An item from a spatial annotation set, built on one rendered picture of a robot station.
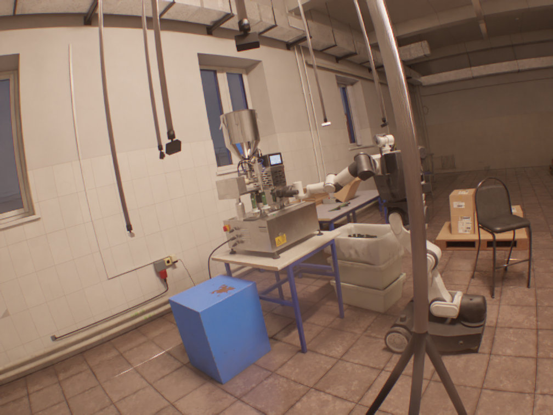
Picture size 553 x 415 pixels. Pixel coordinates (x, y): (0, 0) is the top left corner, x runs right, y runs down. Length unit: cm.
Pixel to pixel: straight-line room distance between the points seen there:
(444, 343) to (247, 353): 136
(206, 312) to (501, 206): 266
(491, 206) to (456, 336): 139
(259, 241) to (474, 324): 159
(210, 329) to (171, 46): 322
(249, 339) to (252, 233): 77
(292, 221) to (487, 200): 182
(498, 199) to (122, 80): 396
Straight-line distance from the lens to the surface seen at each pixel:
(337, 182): 202
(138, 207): 334
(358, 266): 263
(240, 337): 223
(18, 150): 356
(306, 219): 241
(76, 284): 321
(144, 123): 351
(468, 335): 216
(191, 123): 380
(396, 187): 192
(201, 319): 198
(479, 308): 217
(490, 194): 308
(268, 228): 209
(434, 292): 219
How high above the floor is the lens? 140
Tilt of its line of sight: 9 degrees down
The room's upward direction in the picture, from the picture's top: 11 degrees counter-clockwise
